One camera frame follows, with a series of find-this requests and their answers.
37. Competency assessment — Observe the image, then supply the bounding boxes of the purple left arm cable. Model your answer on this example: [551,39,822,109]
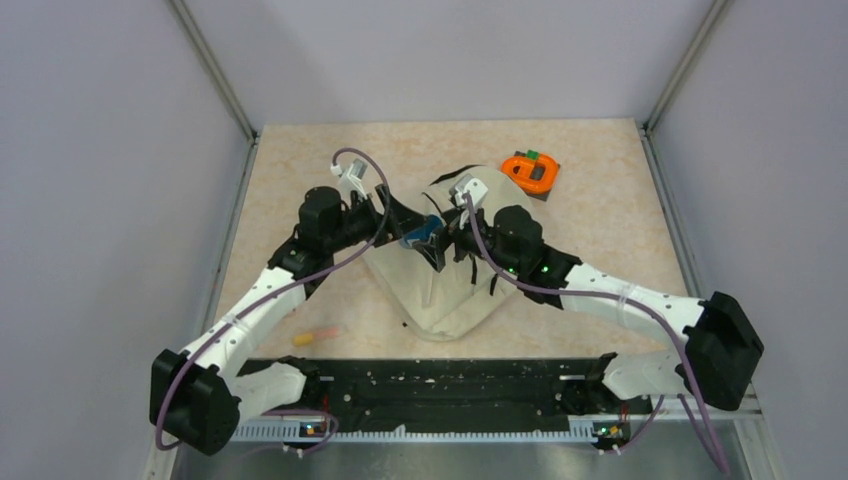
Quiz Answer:
[153,146,392,453]

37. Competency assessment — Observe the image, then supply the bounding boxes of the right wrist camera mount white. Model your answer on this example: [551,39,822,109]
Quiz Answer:
[449,174,489,209]

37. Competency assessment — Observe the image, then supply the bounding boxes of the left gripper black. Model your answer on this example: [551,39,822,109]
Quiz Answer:
[326,183,430,253]

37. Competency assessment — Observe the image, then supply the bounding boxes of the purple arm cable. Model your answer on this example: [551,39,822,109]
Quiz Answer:
[462,192,730,475]
[153,146,392,453]

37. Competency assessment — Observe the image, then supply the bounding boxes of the yellow pink highlighter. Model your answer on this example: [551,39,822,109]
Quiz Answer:
[291,327,343,347]

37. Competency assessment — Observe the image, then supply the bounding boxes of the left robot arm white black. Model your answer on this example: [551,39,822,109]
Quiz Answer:
[149,185,428,455]

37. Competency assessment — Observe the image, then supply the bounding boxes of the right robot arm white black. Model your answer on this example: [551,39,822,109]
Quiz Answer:
[401,205,764,412]

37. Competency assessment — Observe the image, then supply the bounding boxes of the blue glue bottle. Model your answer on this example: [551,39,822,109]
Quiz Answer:
[400,214,443,249]

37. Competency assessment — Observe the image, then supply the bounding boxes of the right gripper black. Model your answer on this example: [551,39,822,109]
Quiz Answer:
[413,202,523,277]

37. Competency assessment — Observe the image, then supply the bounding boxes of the orange tape dispenser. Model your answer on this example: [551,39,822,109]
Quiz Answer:
[500,150,561,199]

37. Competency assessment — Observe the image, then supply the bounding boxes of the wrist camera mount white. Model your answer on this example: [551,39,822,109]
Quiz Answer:
[449,174,489,209]
[330,158,368,200]

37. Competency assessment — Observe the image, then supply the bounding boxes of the beige canvas student bag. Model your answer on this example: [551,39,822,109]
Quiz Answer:
[365,166,534,342]

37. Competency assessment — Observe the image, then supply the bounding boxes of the black square pad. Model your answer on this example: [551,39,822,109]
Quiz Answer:
[522,158,560,201]

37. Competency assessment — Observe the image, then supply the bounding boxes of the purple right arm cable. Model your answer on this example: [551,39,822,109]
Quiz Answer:
[462,192,730,475]

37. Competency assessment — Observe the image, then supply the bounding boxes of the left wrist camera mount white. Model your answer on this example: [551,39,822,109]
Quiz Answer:
[330,158,368,200]

